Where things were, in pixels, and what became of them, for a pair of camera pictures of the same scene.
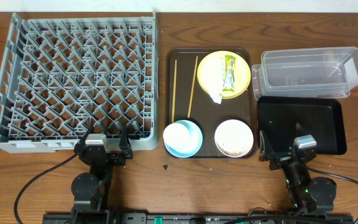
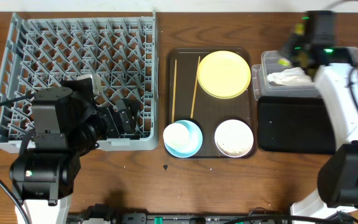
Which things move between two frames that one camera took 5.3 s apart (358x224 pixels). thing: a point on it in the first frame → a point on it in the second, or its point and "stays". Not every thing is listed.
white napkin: x=214 y=75 → x=294 y=76
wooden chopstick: x=174 y=92 stays
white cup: x=177 y=135 stays
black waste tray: x=281 y=118 stays
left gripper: x=105 y=154 → x=113 y=119
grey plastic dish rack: x=59 y=77 stays
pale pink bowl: x=234 y=138 stays
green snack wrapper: x=229 y=78 → x=299 y=29
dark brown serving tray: x=185 y=99 stays
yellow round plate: x=242 y=73 stays
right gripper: x=267 y=153 → x=294 y=40
